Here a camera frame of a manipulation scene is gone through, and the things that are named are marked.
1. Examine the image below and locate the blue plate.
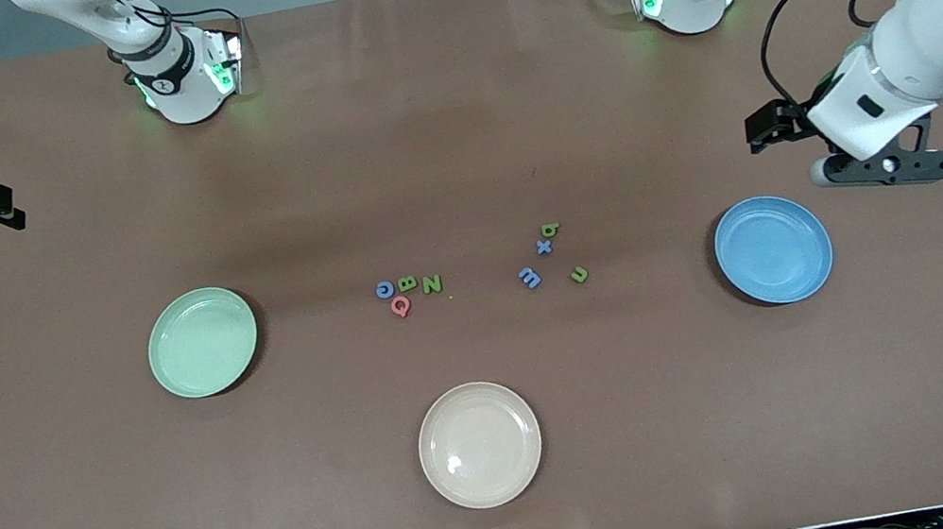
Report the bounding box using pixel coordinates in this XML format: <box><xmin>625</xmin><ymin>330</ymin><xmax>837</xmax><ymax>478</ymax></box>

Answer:
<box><xmin>707</xmin><ymin>186</ymin><xmax>842</xmax><ymax>315</ymax></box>

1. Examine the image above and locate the light green plate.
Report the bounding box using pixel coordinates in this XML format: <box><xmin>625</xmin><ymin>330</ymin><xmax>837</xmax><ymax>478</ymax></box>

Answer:
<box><xmin>139</xmin><ymin>281</ymin><xmax>267</xmax><ymax>405</ymax></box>

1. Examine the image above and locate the brown table cover cloth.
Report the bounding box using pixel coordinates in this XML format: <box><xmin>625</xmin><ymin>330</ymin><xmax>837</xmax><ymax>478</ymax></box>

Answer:
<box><xmin>0</xmin><ymin>0</ymin><xmax>943</xmax><ymax>529</ymax></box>

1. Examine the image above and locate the beige plate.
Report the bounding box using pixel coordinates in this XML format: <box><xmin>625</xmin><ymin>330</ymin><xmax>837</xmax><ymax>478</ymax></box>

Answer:
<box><xmin>409</xmin><ymin>373</ymin><xmax>553</xmax><ymax>519</ymax></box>

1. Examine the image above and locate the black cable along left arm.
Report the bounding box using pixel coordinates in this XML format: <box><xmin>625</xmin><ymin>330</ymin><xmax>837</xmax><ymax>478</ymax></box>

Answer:
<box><xmin>750</xmin><ymin>0</ymin><xmax>906</xmax><ymax>122</ymax></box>

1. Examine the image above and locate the black right arm base cable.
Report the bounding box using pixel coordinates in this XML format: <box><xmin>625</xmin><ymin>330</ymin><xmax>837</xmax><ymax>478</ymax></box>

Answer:
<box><xmin>141</xmin><ymin>0</ymin><xmax>246</xmax><ymax>43</ymax></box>

